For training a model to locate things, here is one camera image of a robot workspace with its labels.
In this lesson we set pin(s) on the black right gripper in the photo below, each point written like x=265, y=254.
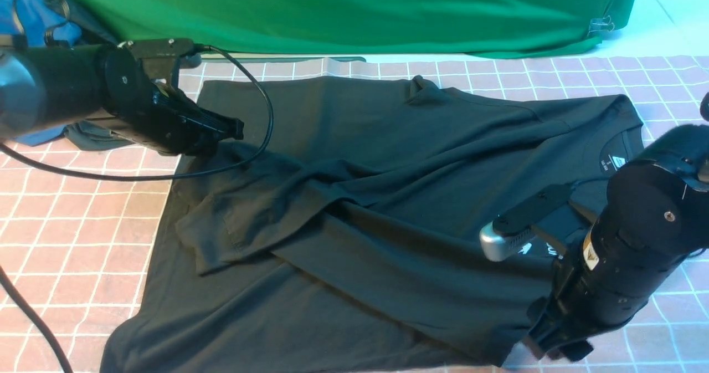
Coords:
x=583, y=304

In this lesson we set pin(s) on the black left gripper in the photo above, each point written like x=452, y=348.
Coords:
x=166, y=120

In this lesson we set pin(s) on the dark gray long-sleeved shirt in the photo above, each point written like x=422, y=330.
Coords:
x=352, y=244

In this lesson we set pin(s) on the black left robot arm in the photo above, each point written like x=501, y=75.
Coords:
x=116, y=77

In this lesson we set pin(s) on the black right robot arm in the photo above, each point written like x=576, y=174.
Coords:
x=655, y=214

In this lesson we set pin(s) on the dark gray crumpled garment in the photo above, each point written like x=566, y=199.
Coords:
x=89, y=137

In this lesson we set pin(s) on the blue crumpled garment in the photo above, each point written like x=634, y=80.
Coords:
x=39, y=15

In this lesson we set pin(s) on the green backdrop cloth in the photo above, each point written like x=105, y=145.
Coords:
x=484, y=28

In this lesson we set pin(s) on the metal binder clip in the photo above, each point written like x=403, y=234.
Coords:
x=600, y=25

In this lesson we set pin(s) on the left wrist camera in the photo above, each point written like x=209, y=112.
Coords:
x=162, y=59

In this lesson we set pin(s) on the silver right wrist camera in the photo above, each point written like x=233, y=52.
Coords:
x=515, y=234

